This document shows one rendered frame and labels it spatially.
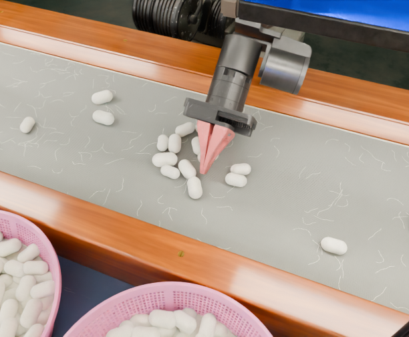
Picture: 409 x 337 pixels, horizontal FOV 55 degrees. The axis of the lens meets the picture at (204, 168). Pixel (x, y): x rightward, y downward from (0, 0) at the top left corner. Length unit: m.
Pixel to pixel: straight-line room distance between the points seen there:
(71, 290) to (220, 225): 0.23
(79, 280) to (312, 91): 0.49
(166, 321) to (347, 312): 0.21
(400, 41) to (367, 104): 0.41
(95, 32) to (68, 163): 0.34
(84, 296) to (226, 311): 0.21
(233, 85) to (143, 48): 0.31
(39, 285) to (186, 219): 0.20
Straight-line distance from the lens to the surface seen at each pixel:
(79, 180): 0.62
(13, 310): 0.55
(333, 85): 0.75
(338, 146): 0.68
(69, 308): 0.59
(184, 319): 0.49
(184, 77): 0.75
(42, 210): 0.57
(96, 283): 0.60
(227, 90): 0.56
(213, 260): 0.49
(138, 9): 0.99
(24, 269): 0.56
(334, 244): 0.54
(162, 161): 0.60
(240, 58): 0.57
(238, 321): 0.48
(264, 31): 0.59
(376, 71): 2.24
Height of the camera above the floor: 1.20
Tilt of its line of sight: 50 degrees down
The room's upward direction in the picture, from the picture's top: straight up
